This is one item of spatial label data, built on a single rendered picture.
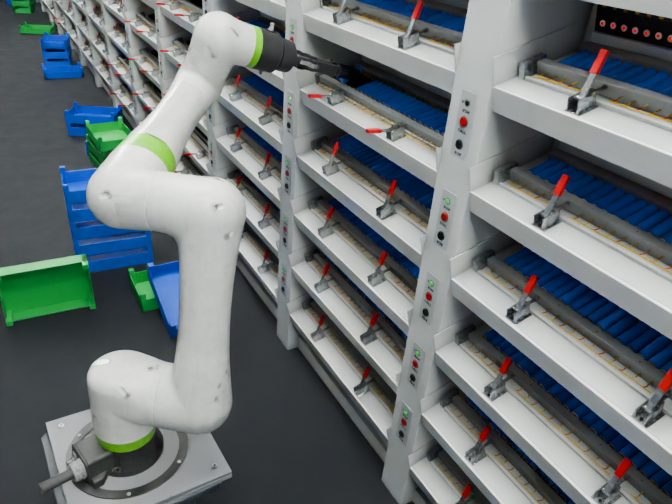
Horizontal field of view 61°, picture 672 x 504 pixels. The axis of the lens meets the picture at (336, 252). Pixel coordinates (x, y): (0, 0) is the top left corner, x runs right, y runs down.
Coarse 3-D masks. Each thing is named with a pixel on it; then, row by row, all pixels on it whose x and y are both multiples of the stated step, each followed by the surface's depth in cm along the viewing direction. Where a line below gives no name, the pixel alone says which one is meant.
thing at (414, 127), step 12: (324, 84) 153; (336, 84) 148; (348, 96) 144; (360, 96) 139; (372, 108) 136; (384, 108) 132; (396, 120) 128; (408, 120) 126; (420, 132) 122; (432, 132) 120
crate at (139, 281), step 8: (136, 272) 229; (144, 272) 230; (136, 280) 230; (144, 280) 232; (136, 288) 220; (144, 288) 228; (136, 296) 221; (144, 296) 213; (152, 296) 224; (144, 304) 215; (152, 304) 216
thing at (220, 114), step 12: (216, 0) 201; (228, 0) 203; (204, 12) 208; (228, 12) 205; (216, 108) 220; (216, 120) 223; (228, 120) 225; (216, 144) 228; (216, 156) 230; (216, 168) 233
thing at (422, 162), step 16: (352, 64) 160; (304, 80) 155; (416, 80) 139; (304, 96) 154; (448, 96) 130; (320, 112) 150; (336, 112) 141; (352, 112) 139; (352, 128) 137; (384, 128) 130; (368, 144) 133; (384, 144) 126; (400, 144) 123; (416, 144) 122; (400, 160) 123; (416, 160) 117; (432, 160) 116; (416, 176) 120; (432, 176) 114
